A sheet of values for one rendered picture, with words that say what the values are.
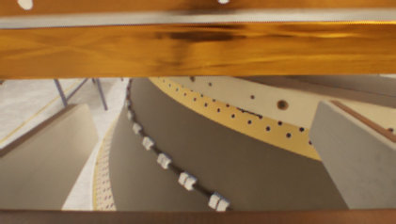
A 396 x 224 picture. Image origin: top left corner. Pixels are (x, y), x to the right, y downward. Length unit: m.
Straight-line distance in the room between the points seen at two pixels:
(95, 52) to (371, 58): 0.24
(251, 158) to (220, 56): 0.22
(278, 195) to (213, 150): 0.13
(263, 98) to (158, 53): 0.16
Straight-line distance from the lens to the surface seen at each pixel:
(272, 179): 0.37
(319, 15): 0.20
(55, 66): 0.23
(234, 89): 0.31
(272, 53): 0.19
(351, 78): 0.33
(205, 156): 0.41
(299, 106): 0.28
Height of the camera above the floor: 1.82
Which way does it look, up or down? 31 degrees down
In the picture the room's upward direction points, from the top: 1 degrees counter-clockwise
